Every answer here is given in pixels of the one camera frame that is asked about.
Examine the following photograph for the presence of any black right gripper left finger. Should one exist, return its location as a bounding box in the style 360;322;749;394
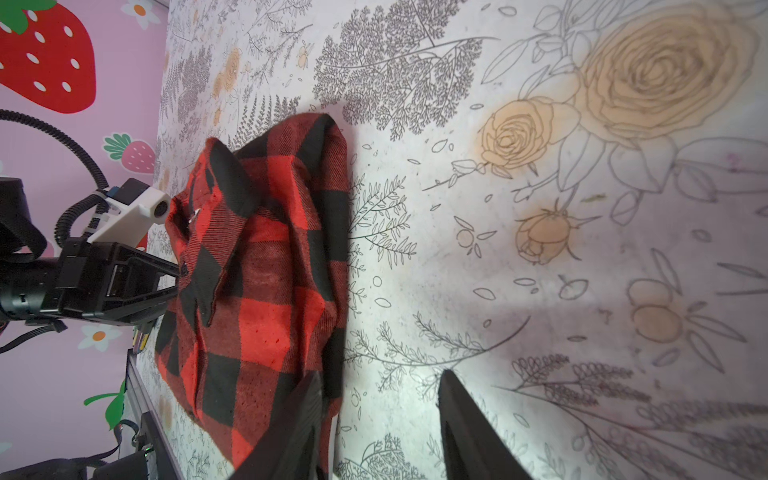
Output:
231;372;324;480

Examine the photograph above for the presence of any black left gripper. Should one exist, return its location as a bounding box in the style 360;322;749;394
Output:
53;239;180;321

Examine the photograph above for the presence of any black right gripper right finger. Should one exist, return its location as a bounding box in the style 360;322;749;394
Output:
438;370;532;480

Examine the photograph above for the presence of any red black plaid shirt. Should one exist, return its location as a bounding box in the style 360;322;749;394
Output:
155;113;350;477

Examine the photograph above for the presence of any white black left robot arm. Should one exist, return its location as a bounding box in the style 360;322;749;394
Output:
1;110;179;353

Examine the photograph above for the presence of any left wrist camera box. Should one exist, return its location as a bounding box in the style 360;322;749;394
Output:
86;178;171;247

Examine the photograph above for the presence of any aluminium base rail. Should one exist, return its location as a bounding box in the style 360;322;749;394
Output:
119;349;183;479

